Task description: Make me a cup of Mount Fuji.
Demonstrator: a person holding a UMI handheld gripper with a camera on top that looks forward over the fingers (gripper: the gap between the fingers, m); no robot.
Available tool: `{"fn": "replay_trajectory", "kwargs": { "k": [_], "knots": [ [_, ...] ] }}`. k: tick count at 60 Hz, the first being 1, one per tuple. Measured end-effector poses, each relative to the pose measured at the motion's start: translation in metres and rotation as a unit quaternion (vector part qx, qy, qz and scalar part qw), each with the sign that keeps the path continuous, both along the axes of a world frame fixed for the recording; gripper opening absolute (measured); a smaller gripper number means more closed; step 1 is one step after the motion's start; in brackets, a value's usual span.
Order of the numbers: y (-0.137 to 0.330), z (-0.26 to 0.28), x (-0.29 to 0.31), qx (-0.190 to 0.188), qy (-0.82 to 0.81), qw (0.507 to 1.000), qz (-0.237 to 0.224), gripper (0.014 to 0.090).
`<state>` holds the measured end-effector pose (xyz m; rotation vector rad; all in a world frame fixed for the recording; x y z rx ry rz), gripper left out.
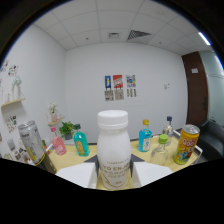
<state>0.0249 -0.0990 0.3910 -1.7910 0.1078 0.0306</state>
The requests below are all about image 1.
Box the pink liquid bottle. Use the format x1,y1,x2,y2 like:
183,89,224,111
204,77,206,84
49,125,68,157

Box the ceiling light strip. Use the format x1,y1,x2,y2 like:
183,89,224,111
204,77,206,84
198,31,212,47

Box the multicolour wall poster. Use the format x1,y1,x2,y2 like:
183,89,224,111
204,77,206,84
126,74,137,89

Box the blue wall poster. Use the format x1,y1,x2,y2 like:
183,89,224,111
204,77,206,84
104,75,112,90

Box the white milk bottle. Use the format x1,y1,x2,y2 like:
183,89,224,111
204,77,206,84
95,109,133,191

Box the red wall poster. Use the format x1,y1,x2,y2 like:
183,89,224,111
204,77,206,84
112,74,124,89

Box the white vase figure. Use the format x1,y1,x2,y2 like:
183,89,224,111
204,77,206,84
12,75,23,100

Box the black and silver can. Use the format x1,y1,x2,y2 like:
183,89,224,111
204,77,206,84
17,120,58,175

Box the green potted plant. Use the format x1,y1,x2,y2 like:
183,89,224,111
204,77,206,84
58,121,76,141

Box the clear bottle green cap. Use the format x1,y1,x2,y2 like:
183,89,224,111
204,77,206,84
149,133,170,167

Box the teal liquid bottle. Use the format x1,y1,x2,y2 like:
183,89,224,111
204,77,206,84
72,123,91,158

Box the small wooden wall shelf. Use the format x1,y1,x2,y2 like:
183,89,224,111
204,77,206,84
47,116,65,127

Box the blue liquid bottle yellow cap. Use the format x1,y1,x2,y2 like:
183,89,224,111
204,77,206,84
137,119,153,153

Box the wall photo cluster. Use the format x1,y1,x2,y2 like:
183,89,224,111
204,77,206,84
6,114,18,134

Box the pink vase with flowers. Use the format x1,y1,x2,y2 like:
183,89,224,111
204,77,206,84
49,102,59,123

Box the brown wooden door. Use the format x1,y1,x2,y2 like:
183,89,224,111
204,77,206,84
181,50,209,128

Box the ceiling air vent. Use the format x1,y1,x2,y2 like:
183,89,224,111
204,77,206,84
126,29,152,41

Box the black sofa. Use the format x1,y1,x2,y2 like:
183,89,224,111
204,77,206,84
196,119,224,163

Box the white frame wooden shelf rack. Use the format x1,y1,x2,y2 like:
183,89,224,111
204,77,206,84
46,129,204,191

